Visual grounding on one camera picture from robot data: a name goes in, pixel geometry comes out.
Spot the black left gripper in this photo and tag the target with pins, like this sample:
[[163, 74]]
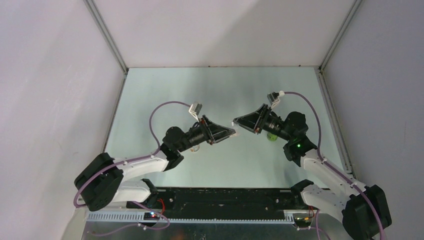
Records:
[[214, 133]]

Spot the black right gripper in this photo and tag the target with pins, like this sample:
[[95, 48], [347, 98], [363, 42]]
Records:
[[253, 122]]

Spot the green pill bottle black label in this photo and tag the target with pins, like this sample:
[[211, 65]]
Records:
[[271, 137]]

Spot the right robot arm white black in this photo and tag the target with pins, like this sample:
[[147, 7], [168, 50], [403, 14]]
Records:
[[362, 210]]

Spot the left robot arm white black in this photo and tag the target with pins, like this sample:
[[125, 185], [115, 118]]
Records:
[[109, 180]]

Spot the white pill bottle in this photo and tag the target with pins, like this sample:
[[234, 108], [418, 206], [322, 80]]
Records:
[[195, 148]]

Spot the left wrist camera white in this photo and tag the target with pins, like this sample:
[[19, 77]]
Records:
[[195, 109]]

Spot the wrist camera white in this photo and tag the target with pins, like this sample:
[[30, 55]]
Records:
[[274, 98], [195, 109]]

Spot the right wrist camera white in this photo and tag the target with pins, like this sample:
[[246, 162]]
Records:
[[274, 98]]

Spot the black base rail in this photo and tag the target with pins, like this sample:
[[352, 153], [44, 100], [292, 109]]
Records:
[[208, 203]]

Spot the white slotted cable duct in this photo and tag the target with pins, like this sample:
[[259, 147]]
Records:
[[141, 217]]

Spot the right aluminium corner post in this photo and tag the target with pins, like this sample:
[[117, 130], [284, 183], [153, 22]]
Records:
[[352, 12]]

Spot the aluminium corner post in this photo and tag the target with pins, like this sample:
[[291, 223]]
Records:
[[352, 12], [106, 34]]

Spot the left aluminium corner post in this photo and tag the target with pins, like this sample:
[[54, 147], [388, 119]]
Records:
[[106, 34]]

